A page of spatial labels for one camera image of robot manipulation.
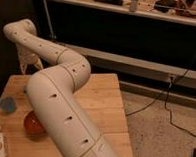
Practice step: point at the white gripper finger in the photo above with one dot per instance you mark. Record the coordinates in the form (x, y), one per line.
(38, 65)
(23, 69)

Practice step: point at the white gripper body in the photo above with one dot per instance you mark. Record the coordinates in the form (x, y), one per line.
(27, 57)

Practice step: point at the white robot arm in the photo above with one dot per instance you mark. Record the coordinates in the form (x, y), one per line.
(50, 93)

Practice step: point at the orange bowl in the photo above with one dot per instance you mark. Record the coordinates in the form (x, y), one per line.
(32, 125)

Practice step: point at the wooden shelf with clutter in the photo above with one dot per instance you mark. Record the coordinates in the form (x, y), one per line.
(176, 11)

